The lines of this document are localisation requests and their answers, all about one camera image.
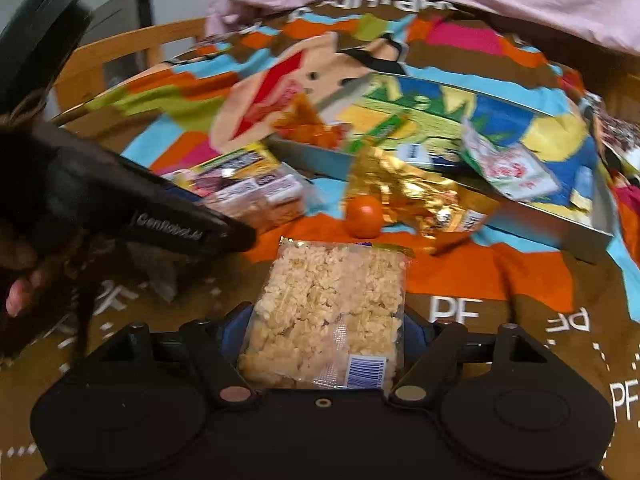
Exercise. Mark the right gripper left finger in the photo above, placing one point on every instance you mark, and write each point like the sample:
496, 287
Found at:
213, 348

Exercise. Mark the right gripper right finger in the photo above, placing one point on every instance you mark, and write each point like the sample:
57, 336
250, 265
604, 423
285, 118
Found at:
433, 350

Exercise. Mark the puffed rice cracker pack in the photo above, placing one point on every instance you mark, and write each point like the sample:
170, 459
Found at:
329, 316

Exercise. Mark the gold foil snack bag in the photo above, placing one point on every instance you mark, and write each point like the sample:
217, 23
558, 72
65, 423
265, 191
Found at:
443, 212

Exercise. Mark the yellow biscuit snack pack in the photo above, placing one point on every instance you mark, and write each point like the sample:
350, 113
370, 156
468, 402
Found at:
249, 185

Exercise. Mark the person's left hand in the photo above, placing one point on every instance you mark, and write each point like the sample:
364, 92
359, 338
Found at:
25, 293

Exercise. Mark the small orange fruit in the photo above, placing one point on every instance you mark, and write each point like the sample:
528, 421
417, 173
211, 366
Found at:
364, 217

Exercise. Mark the colourful cartoon bed blanket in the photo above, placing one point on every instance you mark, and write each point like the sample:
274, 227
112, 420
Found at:
547, 385

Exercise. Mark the white red snack packet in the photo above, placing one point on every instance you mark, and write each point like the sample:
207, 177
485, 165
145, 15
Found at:
513, 171

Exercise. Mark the grey door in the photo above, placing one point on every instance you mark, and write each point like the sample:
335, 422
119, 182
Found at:
113, 18

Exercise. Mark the colourful metal tray box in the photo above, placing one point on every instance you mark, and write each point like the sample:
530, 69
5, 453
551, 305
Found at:
579, 218

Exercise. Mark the orange snack packet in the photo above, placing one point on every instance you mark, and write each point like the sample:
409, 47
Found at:
301, 123

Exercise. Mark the wooden bed frame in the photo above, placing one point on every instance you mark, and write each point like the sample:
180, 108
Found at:
82, 77

